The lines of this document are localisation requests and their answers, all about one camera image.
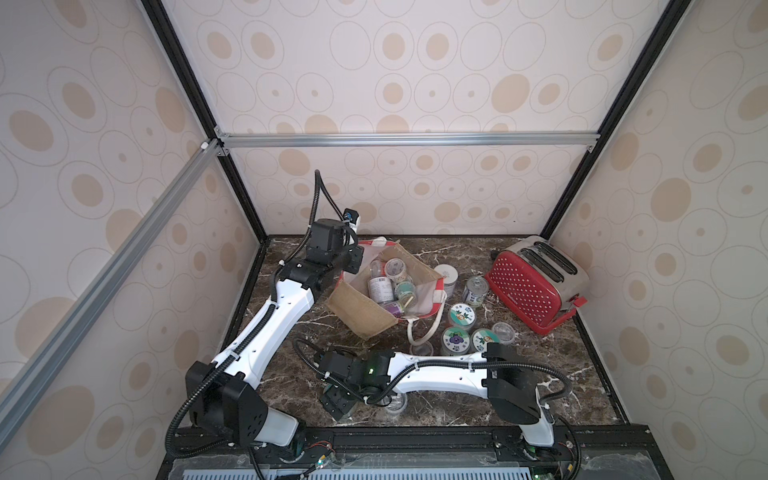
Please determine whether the clear jar front row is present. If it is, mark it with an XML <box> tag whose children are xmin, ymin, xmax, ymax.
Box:
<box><xmin>384</xmin><ymin>393</ymin><xmax>408</xmax><ymax>416</ymax></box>

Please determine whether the burlap canvas bag red lining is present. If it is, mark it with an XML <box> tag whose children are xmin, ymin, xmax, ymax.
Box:
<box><xmin>328</xmin><ymin>237</ymin><xmax>448</xmax><ymax>346</ymax></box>

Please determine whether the white purple label can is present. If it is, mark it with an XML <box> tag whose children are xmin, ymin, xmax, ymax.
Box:
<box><xmin>368</xmin><ymin>276</ymin><xmax>395</xmax><ymax>304</ymax></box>

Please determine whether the red content clear jar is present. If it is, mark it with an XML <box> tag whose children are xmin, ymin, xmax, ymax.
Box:
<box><xmin>409</xmin><ymin>342</ymin><xmax>434</xmax><ymax>357</ymax></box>

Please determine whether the purple flower label jar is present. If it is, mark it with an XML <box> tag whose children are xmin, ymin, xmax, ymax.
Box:
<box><xmin>440</xmin><ymin>327</ymin><xmax>471</xmax><ymax>356</ymax></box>

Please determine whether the large white lid canister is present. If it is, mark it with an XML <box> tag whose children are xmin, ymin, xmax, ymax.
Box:
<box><xmin>434</xmin><ymin>264</ymin><xmax>459</xmax><ymax>298</ymax></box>

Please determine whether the red green label jar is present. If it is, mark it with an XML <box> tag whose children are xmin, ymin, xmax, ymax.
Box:
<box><xmin>470</xmin><ymin>328</ymin><xmax>500</xmax><ymax>353</ymax></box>

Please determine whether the teal label seed jar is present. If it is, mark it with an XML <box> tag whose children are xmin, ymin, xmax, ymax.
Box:
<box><xmin>491</xmin><ymin>322</ymin><xmax>517</xmax><ymax>345</ymax></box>

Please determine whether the orange label seed jar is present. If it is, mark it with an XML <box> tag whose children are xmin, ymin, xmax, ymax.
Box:
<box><xmin>449</xmin><ymin>303</ymin><xmax>476</xmax><ymax>331</ymax></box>

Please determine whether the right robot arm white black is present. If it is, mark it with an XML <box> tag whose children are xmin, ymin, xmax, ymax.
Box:
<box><xmin>292</xmin><ymin>338</ymin><xmax>572</xmax><ymax>448</ymax></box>

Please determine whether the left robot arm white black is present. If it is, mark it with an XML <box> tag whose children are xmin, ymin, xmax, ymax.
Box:
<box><xmin>164</xmin><ymin>172</ymin><xmax>364</xmax><ymax>459</ymax></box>

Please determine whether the red silver toaster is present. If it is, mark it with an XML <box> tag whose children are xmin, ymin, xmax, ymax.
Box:
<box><xmin>485</xmin><ymin>236</ymin><xmax>589</xmax><ymax>336</ymax></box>

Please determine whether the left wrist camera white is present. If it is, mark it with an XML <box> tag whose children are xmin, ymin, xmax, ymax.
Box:
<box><xmin>342</xmin><ymin>208</ymin><xmax>360</xmax><ymax>232</ymax></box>

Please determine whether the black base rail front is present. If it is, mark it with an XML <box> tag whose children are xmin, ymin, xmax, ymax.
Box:
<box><xmin>155</xmin><ymin>424</ymin><xmax>673</xmax><ymax>479</ymax></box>

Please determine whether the silver horizontal rail back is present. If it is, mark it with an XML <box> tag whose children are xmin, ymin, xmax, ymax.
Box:
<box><xmin>221</xmin><ymin>131</ymin><xmax>600</xmax><ymax>148</ymax></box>

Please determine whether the silver diagonal rail left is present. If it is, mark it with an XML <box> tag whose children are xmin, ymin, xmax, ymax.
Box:
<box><xmin>1</xmin><ymin>138</ymin><xmax>222</xmax><ymax>449</ymax></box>

